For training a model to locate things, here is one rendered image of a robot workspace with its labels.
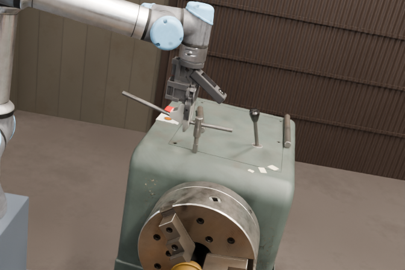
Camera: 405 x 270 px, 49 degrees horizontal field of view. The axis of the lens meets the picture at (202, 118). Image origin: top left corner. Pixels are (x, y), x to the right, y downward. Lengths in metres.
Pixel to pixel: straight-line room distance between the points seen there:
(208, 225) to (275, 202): 0.22
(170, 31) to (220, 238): 0.52
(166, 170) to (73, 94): 3.22
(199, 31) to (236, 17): 2.83
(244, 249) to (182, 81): 0.47
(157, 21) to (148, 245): 0.58
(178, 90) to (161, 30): 0.27
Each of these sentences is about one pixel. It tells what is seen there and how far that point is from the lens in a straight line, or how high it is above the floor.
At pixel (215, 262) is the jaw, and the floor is 1.11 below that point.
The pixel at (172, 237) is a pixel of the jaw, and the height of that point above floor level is 1.15.
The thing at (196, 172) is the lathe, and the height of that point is 1.23.
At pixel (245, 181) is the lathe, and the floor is 1.24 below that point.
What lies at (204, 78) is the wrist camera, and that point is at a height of 1.49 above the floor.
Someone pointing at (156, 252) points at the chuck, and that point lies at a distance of 1.22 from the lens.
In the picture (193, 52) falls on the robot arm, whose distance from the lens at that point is 1.18.
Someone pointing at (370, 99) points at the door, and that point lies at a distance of 4.40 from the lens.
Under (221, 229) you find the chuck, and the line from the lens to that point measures 1.13.
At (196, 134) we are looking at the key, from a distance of 1.27.
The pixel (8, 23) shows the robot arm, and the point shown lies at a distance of 1.19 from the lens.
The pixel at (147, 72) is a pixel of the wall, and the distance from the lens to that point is 4.19.
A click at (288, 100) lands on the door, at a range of 4.22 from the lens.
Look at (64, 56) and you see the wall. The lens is 4.35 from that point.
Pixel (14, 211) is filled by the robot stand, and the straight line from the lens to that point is 1.28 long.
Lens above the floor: 1.83
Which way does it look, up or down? 22 degrees down
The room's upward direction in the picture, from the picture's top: 11 degrees clockwise
